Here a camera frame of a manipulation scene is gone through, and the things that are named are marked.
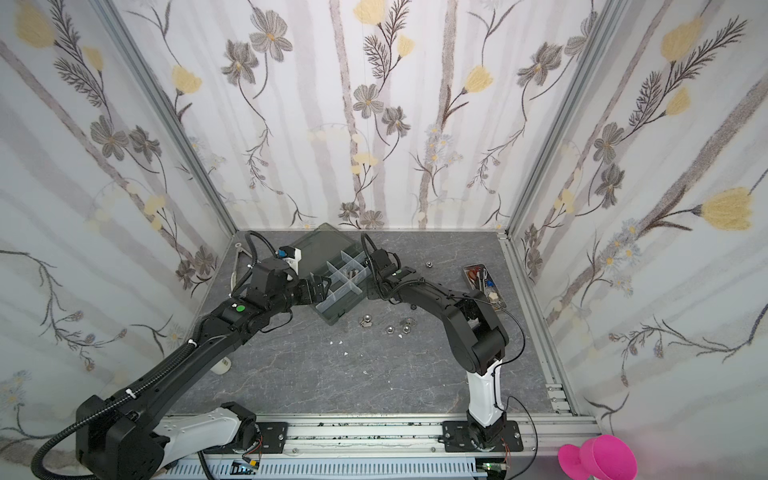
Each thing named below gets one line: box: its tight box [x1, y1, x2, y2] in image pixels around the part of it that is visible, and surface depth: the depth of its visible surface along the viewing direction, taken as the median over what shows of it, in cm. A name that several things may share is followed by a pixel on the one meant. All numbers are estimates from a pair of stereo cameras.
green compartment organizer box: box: [292, 222, 369, 325], surface depth 107 cm
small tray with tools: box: [463, 263, 507, 311], surface depth 106 cm
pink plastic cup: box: [558, 434, 638, 480], surface depth 59 cm
